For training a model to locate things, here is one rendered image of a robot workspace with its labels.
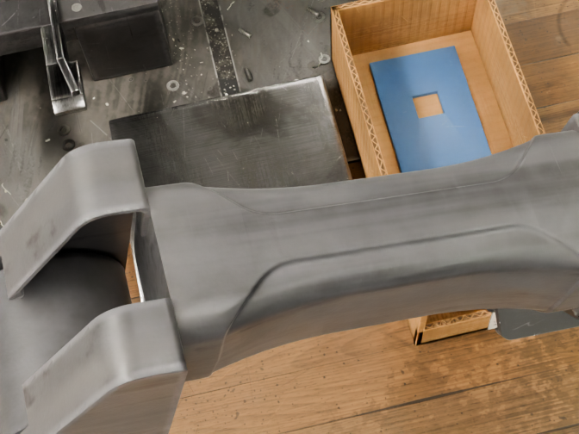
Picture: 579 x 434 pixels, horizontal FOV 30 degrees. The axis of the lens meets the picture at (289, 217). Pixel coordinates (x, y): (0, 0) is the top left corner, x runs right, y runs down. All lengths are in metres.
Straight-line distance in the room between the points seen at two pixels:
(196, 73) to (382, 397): 0.30
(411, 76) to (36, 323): 0.50
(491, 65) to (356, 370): 0.26
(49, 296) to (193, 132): 0.42
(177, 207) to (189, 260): 0.02
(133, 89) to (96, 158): 0.49
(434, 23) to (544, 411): 0.31
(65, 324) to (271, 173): 0.40
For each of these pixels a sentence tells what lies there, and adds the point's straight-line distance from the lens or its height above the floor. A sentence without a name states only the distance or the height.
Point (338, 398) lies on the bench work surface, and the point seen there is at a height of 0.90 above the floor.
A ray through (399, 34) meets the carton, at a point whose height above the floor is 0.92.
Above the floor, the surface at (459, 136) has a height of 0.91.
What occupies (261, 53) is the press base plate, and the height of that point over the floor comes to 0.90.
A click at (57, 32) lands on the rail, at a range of 0.81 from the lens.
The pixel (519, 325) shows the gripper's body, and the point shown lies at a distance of 0.63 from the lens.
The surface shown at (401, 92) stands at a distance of 0.85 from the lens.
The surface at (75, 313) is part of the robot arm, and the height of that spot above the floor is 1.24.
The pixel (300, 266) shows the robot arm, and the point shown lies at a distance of 0.39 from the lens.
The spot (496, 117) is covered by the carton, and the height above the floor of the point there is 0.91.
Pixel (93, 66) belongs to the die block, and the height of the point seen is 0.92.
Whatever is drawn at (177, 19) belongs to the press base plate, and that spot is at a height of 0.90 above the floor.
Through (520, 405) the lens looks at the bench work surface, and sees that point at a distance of 0.77.
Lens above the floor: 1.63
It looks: 65 degrees down
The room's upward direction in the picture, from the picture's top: 5 degrees counter-clockwise
